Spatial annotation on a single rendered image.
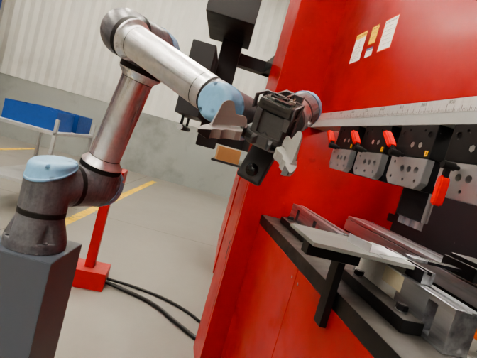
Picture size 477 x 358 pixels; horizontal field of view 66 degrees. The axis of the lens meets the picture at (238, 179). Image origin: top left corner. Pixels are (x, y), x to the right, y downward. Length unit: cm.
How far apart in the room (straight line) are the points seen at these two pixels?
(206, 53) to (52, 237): 118
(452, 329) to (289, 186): 111
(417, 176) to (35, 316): 99
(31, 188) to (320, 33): 139
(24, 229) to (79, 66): 788
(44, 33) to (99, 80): 148
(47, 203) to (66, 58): 800
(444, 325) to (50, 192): 92
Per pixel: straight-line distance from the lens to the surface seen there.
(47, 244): 104
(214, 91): 67
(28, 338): 109
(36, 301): 104
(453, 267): 116
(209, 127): 56
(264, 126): 60
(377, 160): 117
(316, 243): 85
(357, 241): 98
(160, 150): 817
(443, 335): 89
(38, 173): 100
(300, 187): 182
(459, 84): 102
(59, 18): 918
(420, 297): 94
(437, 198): 88
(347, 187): 191
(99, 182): 107
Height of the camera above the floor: 116
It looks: 5 degrees down
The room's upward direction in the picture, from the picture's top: 16 degrees clockwise
